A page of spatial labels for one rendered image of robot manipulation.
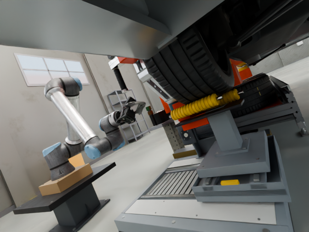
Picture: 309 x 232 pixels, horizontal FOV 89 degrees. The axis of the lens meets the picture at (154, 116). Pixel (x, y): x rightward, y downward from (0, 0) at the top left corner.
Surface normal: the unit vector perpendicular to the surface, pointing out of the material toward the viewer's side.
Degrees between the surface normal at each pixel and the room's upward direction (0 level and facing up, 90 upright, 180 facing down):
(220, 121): 90
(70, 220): 90
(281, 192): 90
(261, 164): 90
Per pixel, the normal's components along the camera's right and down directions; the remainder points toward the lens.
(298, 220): -0.39, -0.92
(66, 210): -0.45, 0.19
